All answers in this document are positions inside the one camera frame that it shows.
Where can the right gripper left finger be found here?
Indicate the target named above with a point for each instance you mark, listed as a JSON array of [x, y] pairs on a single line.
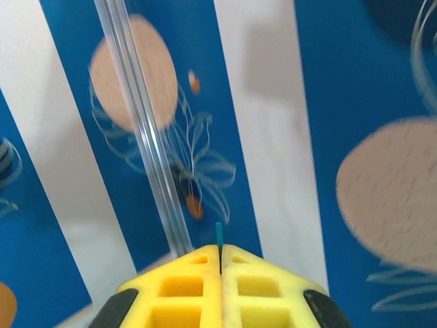
[[211, 300]]

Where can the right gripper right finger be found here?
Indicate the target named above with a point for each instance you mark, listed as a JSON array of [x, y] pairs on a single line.
[[230, 300]]

